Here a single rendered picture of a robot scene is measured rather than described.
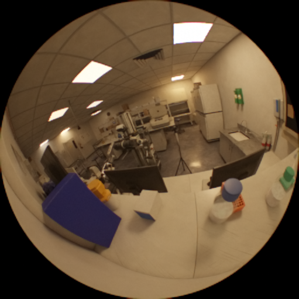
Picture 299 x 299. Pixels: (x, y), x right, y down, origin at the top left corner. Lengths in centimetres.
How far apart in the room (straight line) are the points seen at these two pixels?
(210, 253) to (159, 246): 18
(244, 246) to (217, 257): 10
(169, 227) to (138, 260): 18
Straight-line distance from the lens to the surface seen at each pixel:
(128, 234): 45
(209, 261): 39
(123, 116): 188
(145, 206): 36
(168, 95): 527
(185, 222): 40
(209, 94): 312
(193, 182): 115
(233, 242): 41
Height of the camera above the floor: 164
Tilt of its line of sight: 25 degrees down
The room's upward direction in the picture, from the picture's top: 21 degrees counter-clockwise
